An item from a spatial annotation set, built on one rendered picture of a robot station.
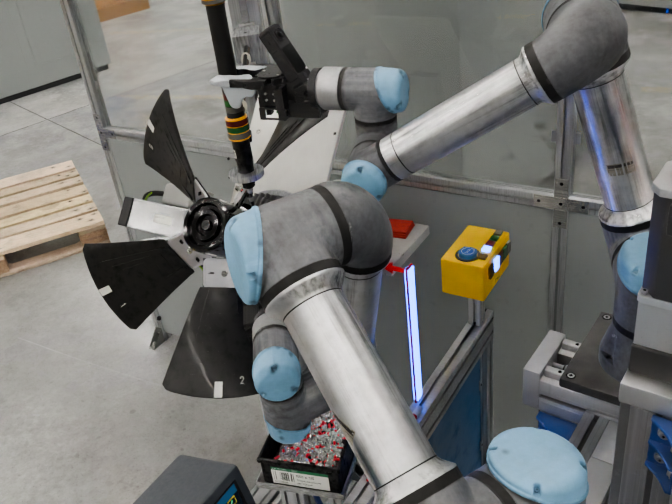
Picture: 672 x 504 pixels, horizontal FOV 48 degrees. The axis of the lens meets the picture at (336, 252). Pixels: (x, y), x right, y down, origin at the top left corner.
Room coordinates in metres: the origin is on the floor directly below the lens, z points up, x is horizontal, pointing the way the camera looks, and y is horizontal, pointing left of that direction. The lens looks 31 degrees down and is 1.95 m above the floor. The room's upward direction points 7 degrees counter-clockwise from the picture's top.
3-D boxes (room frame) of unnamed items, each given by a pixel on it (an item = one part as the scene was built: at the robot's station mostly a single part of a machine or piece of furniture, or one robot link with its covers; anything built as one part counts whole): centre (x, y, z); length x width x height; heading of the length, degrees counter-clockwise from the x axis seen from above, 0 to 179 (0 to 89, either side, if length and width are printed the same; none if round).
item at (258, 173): (1.38, 0.16, 1.37); 0.09 x 0.07 x 0.10; 0
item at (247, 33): (1.99, 0.16, 1.42); 0.10 x 0.07 x 0.09; 0
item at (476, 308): (1.41, -0.31, 0.92); 0.03 x 0.03 x 0.12; 55
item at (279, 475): (1.12, 0.09, 0.85); 0.22 x 0.17 x 0.07; 160
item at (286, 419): (0.97, 0.10, 1.08); 0.11 x 0.08 x 0.11; 117
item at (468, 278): (1.41, -0.31, 1.02); 0.16 x 0.10 x 0.11; 145
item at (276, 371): (0.96, 0.12, 1.17); 0.11 x 0.08 x 0.09; 2
